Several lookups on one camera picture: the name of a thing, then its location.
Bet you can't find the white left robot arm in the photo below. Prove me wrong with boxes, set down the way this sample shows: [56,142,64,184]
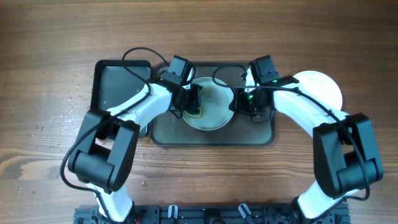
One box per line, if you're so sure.
[60,55,199,223]

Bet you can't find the white plate bottom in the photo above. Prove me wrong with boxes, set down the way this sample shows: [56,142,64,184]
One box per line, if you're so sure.
[183,77,234,131]

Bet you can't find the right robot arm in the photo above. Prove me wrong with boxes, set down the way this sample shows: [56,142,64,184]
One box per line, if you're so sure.
[229,55,383,223]

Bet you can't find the large dark tray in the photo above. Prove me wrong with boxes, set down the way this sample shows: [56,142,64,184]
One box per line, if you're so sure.
[147,62,275,147]

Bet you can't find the small black tray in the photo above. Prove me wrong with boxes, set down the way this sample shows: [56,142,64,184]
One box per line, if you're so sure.
[90,59,152,139]

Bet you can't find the white plate top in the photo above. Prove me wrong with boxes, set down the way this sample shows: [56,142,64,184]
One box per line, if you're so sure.
[293,70,343,110]

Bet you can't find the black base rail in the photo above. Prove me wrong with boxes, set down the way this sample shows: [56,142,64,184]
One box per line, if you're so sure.
[73,203,351,224]

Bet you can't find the white plate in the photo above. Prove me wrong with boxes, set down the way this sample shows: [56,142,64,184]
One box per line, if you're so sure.
[183,77,234,131]
[293,70,343,110]

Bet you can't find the green yellow sponge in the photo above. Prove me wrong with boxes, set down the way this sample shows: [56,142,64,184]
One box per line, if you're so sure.
[183,106,203,119]

